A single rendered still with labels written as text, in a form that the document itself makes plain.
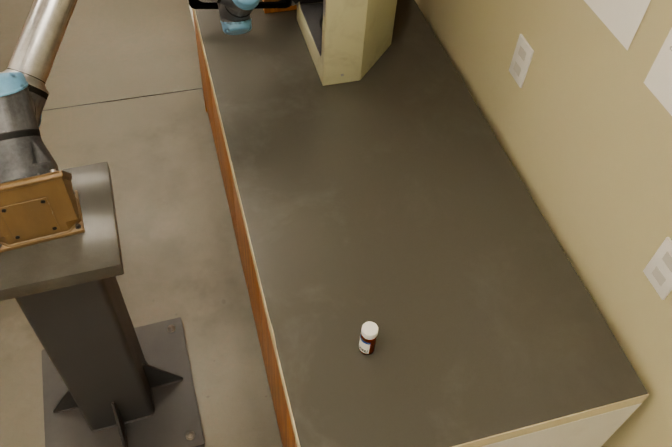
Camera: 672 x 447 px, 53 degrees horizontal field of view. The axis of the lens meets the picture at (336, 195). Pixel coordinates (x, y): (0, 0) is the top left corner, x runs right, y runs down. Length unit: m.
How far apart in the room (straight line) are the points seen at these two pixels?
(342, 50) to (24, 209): 0.89
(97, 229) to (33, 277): 0.17
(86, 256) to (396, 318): 0.69
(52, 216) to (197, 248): 1.21
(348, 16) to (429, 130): 0.37
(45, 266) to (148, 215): 1.30
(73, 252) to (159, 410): 0.93
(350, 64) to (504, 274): 0.73
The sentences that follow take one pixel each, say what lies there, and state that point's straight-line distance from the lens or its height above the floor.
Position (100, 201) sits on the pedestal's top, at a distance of 1.69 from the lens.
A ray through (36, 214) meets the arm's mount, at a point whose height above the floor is 1.03.
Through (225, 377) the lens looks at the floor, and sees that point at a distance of 2.44.
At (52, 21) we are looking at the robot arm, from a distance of 1.73.
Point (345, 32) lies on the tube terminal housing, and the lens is 1.84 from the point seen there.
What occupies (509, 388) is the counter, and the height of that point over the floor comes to 0.94.
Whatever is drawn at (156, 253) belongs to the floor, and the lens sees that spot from 2.75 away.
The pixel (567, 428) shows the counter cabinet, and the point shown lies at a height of 0.87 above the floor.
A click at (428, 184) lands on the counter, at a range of 1.70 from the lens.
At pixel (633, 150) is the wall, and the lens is 1.44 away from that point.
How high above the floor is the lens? 2.20
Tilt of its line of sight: 50 degrees down
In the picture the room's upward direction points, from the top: 4 degrees clockwise
